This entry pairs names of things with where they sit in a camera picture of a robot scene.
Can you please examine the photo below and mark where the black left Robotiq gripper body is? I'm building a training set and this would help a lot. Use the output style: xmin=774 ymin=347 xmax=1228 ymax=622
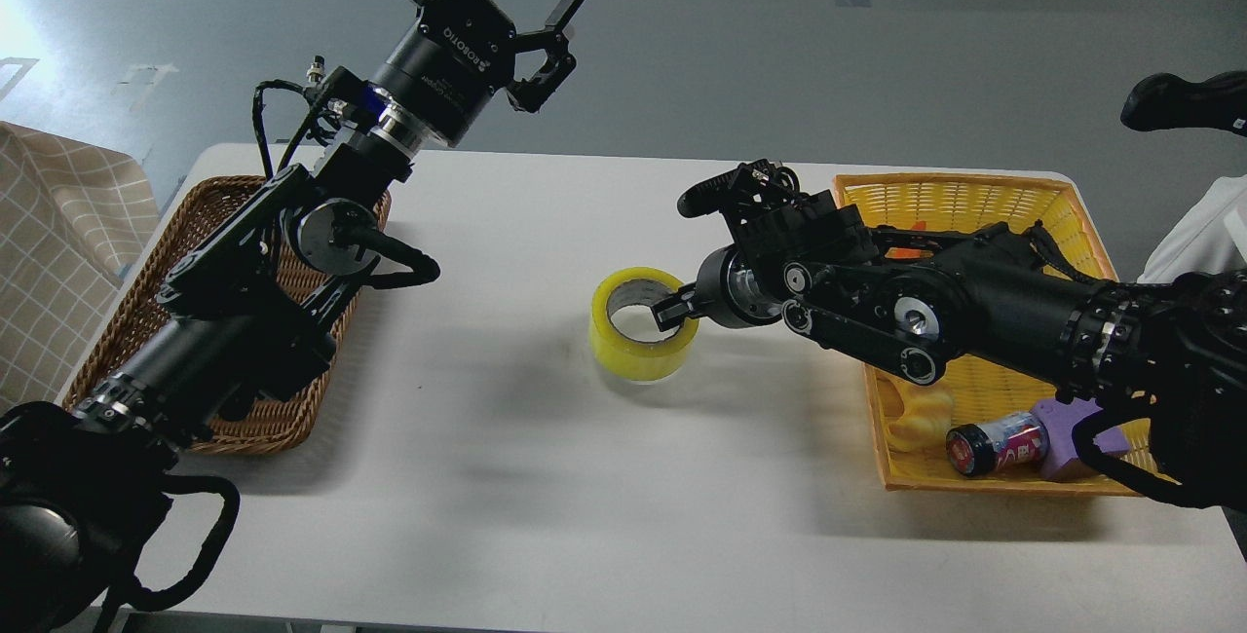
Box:
xmin=370 ymin=0 xmax=515 ymax=148

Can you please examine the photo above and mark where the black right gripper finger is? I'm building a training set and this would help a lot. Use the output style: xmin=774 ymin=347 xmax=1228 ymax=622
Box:
xmin=651 ymin=285 xmax=705 ymax=331

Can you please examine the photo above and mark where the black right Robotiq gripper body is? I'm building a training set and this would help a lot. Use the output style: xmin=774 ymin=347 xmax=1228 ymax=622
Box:
xmin=695 ymin=245 xmax=782 ymax=328

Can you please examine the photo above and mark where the yellow tape roll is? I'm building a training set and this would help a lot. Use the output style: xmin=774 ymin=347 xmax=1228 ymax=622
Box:
xmin=589 ymin=268 xmax=700 ymax=383

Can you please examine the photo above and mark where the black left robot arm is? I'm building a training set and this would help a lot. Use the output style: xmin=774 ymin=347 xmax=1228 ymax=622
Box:
xmin=2 ymin=0 xmax=585 ymax=632

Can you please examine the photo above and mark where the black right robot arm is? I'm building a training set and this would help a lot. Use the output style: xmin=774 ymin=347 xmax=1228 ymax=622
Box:
xmin=651 ymin=159 xmax=1246 ymax=510

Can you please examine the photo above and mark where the orange toy carrot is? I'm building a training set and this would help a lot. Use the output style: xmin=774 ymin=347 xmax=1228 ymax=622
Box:
xmin=887 ymin=221 xmax=932 ymax=260

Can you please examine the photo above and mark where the yellow toy croissant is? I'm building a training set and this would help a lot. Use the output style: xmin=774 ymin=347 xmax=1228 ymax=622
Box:
xmin=880 ymin=383 xmax=955 ymax=452

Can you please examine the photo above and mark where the yellow plastic basket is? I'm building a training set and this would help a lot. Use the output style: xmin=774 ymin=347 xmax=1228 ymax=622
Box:
xmin=832 ymin=171 xmax=1130 ymax=497

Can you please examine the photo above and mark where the red black can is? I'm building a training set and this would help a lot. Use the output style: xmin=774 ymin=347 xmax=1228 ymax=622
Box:
xmin=944 ymin=411 xmax=1050 ymax=477

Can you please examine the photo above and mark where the purple foam block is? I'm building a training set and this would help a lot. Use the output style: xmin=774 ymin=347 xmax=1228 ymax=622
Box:
xmin=1033 ymin=397 xmax=1101 ymax=483

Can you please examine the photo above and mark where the beige checkered cloth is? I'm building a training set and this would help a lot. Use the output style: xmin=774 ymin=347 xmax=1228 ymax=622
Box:
xmin=1 ymin=123 xmax=160 ymax=407

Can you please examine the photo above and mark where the black shoe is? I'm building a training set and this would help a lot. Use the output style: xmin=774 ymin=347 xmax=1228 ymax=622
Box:
xmin=1119 ymin=70 xmax=1246 ymax=136

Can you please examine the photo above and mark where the white clothed person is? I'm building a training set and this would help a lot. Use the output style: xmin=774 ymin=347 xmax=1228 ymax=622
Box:
xmin=1137 ymin=174 xmax=1246 ymax=283

